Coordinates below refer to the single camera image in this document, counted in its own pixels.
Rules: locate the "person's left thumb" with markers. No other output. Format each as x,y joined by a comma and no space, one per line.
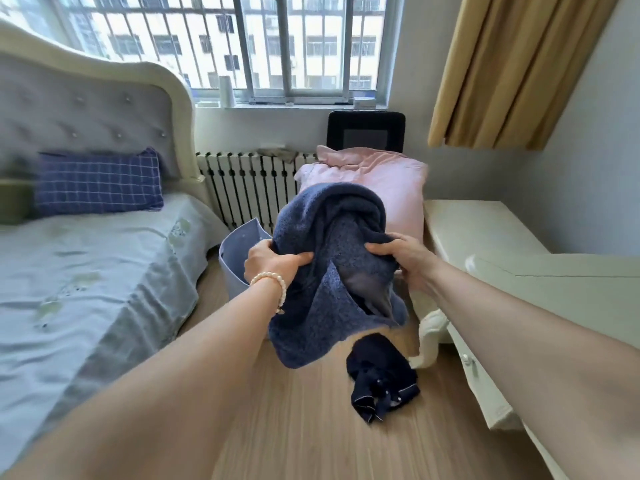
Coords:
295,258

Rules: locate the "window with metal bars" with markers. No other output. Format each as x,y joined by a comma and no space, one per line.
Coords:
225,42

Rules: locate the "white radiator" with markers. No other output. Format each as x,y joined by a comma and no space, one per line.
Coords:
240,187

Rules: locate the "blue checkered pillow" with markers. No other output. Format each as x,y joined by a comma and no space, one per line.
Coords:
97,182

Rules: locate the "person's right forearm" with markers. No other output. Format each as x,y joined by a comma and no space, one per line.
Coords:
525,354

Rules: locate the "dark navy garment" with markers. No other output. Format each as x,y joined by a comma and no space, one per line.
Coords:
381,377

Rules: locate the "dark blue towel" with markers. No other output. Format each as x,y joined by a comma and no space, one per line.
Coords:
332,274

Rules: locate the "light blue bed sheet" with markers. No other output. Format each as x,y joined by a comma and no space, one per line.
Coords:
85,294

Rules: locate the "cream white dresser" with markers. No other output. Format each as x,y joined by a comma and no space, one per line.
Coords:
540,294

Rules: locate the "pink folded quilt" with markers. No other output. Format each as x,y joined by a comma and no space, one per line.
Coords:
387,182

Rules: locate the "light blue laundry basket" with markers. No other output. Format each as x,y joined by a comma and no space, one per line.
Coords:
237,257

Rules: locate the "person's right thumb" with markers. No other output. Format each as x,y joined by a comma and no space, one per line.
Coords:
381,248

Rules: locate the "yellow curtain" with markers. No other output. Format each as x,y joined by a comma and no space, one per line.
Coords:
520,69

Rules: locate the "small white box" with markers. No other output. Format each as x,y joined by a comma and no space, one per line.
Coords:
364,102

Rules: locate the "cream upholstered bed headboard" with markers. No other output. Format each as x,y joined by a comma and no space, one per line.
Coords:
100,109

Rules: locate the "person's right hand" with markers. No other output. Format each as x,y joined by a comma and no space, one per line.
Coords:
410,254

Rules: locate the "black chair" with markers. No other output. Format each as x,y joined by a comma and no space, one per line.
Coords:
366,130

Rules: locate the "grey cloth on radiator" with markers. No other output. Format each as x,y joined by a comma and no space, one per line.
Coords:
280,152

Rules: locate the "white cylindrical bottle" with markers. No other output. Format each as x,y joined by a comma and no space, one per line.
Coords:
226,91

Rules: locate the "green pillow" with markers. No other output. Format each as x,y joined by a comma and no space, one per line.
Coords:
15,200

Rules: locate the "person's left forearm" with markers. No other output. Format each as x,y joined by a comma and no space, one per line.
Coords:
165,379

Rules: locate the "person's left hand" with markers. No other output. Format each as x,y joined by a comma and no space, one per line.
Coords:
267,262

